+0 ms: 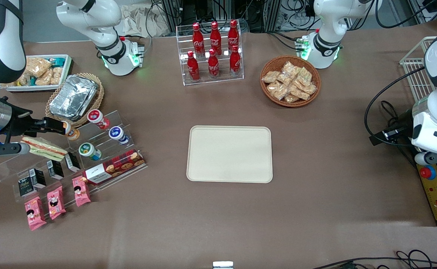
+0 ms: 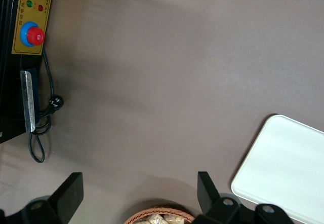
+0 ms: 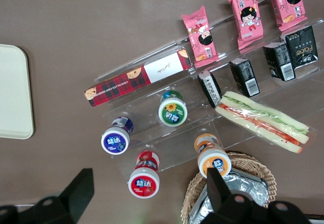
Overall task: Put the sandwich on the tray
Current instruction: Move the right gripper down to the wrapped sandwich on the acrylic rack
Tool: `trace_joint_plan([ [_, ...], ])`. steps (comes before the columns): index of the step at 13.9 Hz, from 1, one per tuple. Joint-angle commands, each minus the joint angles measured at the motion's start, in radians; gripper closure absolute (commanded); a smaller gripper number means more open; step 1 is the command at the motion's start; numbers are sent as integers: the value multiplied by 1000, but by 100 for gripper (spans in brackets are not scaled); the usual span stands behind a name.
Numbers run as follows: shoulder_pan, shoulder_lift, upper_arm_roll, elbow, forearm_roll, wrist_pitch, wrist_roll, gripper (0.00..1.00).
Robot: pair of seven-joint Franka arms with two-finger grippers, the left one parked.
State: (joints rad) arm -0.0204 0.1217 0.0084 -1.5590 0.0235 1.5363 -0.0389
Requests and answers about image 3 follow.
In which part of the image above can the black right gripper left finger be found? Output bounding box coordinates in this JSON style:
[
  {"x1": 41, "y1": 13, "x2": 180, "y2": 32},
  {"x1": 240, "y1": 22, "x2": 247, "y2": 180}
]
[{"x1": 0, "y1": 168, "x2": 95, "y2": 224}]

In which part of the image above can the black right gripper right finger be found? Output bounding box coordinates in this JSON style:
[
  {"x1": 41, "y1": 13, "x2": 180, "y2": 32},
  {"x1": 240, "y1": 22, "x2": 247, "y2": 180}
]
[{"x1": 199, "y1": 167, "x2": 312, "y2": 224}]

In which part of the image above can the triangle sandwich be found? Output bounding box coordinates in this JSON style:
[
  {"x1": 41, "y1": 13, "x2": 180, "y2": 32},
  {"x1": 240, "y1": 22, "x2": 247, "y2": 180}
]
[{"x1": 214, "y1": 91, "x2": 318, "y2": 154}]

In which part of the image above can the cream rectangular tray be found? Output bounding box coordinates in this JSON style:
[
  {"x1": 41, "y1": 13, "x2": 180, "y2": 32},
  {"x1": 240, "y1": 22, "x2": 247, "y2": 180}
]
[{"x1": 0, "y1": 44, "x2": 35, "y2": 140}]

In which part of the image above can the silver foil container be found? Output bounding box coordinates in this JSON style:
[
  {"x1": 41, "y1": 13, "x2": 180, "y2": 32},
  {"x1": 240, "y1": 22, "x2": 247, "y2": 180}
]
[
  {"x1": 222, "y1": 168, "x2": 269, "y2": 207},
  {"x1": 188, "y1": 191, "x2": 216, "y2": 224}
]

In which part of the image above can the orange gum bottle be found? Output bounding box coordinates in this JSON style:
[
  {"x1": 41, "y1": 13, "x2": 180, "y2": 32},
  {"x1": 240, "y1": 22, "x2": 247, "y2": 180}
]
[{"x1": 194, "y1": 132, "x2": 232, "y2": 179}]

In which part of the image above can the light woven wicker basket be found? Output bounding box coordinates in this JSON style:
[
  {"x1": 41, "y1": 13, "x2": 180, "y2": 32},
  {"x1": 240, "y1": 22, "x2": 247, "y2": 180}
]
[{"x1": 181, "y1": 152, "x2": 276, "y2": 224}]

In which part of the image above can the red gum bottle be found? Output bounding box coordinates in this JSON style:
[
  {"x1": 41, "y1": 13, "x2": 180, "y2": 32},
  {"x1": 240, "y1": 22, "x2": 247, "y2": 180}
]
[{"x1": 128, "y1": 150, "x2": 160, "y2": 199}]

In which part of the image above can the purple gum bottle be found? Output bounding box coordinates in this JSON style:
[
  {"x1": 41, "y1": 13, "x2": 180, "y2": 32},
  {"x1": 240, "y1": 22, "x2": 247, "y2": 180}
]
[{"x1": 100, "y1": 116, "x2": 134, "y2": 156}]

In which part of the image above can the clear acrylic stepped stand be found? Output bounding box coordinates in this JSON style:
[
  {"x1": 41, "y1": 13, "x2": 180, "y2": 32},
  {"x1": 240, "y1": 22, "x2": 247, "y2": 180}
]
[{"x1": 93, "y1": 0, "x2": 324, "y2": 179}]

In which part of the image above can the green gum bottle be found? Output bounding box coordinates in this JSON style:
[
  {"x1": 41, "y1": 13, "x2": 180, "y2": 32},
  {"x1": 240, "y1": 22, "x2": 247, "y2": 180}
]
[{"x1": 158, "y1": 90, "x2": 188, "y2": 128}]

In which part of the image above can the small black barcode carton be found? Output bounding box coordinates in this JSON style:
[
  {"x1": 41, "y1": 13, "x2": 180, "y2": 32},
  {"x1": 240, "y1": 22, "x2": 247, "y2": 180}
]
[
  {"x1": 229, "y1": 57, "x2": 261, "y2": 98},
  {"x1": 262, "y1": 41, "x2": 296, "y2": 82},
  {"x1": 197, "y1": 69, "x2": 223, "y2": 108}
]

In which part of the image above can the red plaid cookie box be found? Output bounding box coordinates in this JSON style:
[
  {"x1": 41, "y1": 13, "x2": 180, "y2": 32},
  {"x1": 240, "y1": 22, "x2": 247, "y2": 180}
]
[{"x1": 84, "y1": 49, "x2": 192, "y2": 108}]

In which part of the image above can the pink cartoon snack pack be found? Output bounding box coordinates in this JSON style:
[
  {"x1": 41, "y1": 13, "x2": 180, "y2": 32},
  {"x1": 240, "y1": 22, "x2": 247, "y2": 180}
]
[
  {"x1": 181, "y1": 5, "x2": 220, "y2": 69},
  {"x1": 226, "y1": 0, "x2": 265, "y2": 51},
  {"x1": 267, "y1": 0, "x2": 308, "y2": 31}
]

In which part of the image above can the black Face tissue pack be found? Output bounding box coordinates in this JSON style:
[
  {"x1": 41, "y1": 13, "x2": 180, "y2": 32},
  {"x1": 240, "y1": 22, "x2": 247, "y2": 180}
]
[{"x1": 279, "y1": 25, "x2": 319, "y2": 70}]

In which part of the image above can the brown table cover sheet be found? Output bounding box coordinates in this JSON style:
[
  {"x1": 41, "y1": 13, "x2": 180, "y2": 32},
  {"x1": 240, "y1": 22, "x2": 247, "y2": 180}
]
[{"x1": 0, "y1": 0, "x2": 324, "y2": 224}]

